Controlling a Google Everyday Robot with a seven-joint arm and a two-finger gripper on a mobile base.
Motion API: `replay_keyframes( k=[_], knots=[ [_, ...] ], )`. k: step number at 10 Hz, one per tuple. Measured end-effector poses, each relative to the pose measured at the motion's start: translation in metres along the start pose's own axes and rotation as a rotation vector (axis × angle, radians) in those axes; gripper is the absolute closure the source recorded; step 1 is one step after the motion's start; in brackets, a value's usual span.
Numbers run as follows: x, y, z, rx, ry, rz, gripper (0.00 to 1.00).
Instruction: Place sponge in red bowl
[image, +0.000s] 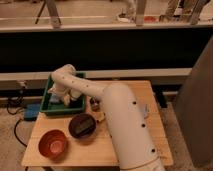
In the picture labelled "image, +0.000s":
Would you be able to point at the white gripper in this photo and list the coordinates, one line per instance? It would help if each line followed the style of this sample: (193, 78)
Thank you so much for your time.
(66, 95)

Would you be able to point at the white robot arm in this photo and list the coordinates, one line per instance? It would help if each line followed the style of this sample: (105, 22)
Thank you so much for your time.
(131, 139)

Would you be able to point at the dark brown bowl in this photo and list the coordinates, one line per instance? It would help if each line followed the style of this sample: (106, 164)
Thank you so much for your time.
(77, 120)

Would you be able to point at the dark sponge in bowl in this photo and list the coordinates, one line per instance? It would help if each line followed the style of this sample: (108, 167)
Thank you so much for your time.
(82, 127)

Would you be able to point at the red bowl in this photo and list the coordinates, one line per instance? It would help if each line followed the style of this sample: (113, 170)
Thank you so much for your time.
(52, 144)

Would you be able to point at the green plastic tray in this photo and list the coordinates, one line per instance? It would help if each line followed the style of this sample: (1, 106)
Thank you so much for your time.
(51, 109)

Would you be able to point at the small metal cup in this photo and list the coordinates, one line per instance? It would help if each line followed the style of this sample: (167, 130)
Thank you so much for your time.
(95, 104)

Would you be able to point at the blue power box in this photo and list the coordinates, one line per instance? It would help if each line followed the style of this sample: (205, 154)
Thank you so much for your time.
(31, 112)

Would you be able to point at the grey rounded pillar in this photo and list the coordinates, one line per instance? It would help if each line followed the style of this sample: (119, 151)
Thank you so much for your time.
(194, 108)

